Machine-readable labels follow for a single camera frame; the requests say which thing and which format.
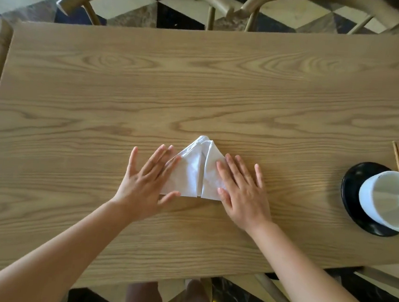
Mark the person's left little finger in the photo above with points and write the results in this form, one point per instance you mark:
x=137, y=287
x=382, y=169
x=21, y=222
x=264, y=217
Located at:
x=132, y=161

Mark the person's right thumb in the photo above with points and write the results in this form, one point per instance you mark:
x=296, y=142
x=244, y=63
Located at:
x=224, y=197

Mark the black round plate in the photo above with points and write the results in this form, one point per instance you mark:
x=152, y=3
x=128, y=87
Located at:
x=352, y=192

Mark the person's right middle finger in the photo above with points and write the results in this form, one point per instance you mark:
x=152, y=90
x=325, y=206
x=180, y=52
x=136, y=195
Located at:
x=234, y=169

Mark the white ceramic bowl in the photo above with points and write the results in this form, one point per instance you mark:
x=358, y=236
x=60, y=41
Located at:
x=388, y=200

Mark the person's left thumb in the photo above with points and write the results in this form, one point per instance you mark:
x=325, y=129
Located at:
x=168, y=199

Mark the white cloth napkin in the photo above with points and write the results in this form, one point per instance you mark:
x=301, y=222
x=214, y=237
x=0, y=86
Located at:
x=196, y=170

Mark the person's right hand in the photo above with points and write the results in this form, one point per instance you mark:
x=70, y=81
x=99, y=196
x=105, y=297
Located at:
x=245, y=201

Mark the person's legs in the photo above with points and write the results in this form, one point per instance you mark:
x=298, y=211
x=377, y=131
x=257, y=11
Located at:
x=174, y=301

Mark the person's right little finger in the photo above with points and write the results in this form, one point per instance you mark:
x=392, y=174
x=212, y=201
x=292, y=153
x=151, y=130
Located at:
x=259, y=175

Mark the person's left hand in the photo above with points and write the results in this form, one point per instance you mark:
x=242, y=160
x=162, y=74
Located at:
x=139, y=194

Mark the person's left forearm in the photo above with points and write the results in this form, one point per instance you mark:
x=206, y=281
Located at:
x=52, y=252

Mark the person's right forearm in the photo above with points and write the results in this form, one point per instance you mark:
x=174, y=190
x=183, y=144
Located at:
x=308, y=282

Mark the person's left middle finger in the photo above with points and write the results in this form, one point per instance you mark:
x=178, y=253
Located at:
x=163, y=161

